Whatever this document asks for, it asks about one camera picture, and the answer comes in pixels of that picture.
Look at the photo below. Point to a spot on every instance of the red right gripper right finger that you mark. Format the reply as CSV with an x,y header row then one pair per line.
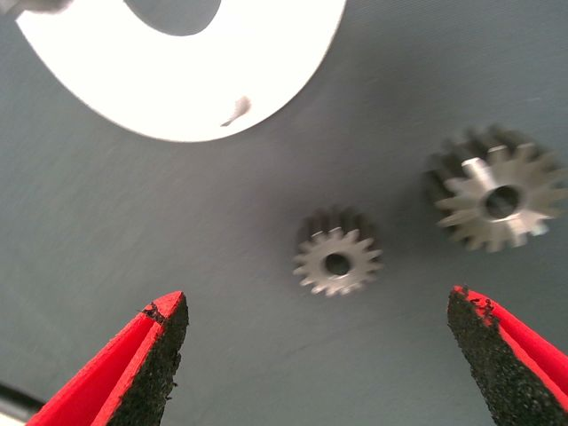
x,y
510,368

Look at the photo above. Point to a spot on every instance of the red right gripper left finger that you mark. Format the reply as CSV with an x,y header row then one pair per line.
x,y
133,368

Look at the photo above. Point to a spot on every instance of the large steel gear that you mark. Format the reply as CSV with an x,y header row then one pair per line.
x,y
461,195

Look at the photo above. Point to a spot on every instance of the small steel gear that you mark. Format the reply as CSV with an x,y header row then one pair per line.
x,y
310,266
42,4

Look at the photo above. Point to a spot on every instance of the dark grey table cloth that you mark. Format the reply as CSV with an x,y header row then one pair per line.
x,y
266,355

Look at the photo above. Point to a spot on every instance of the round metal plate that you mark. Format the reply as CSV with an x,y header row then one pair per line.
x,y
133,89

